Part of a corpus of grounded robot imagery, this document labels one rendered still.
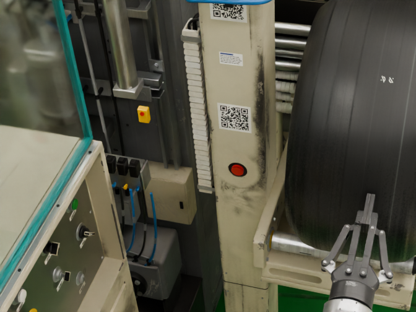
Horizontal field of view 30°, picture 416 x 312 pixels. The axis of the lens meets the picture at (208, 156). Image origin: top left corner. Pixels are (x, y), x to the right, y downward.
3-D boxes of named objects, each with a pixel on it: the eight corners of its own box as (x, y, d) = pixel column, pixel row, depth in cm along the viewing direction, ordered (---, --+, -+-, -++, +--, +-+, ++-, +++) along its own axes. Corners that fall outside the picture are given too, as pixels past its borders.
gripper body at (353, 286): (375, 303, 129) (383, 256, 135) (324, 293, 131) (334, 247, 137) (372, 324, 135) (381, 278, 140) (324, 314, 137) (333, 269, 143)
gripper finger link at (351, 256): (351, 285, 138) (343, 283, 138) (360, 232, 145) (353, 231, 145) (353, 273, 135) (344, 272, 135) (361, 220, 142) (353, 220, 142)
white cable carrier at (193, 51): (199, 191, 193) (181, 30, 160) (204, 177, 196) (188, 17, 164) (215, 194, 191) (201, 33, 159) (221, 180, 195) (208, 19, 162)
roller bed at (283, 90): (254, 112, 221) (251, 25, 201) (267, 82, 231) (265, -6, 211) (324, 122, 216) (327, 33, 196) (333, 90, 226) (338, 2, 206)
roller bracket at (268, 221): (252, 268, 187) (251, 241, 180) (289, 157, 214) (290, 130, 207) (266, 271, 186) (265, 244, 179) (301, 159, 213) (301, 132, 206)
